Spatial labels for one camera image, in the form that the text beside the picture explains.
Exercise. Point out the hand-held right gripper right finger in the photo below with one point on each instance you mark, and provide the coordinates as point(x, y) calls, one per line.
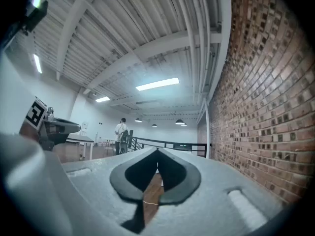
point(192, 181)

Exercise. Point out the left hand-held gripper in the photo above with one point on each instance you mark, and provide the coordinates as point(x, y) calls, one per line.
point(35, 113)

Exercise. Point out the long ceiling light panel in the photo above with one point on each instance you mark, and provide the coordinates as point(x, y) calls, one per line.
point(102, 99)
point(157, 84)
point(37, 63)

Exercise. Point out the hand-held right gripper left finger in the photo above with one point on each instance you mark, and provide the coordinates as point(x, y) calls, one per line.
point(118, 181)

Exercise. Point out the white-legged work table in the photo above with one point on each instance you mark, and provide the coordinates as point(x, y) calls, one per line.
point(80, 139)

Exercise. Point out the black metal railing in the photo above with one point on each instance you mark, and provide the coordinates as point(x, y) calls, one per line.
point(167, 144)

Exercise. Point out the white vertical pipe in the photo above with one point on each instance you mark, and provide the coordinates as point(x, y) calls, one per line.
point(207, 131)

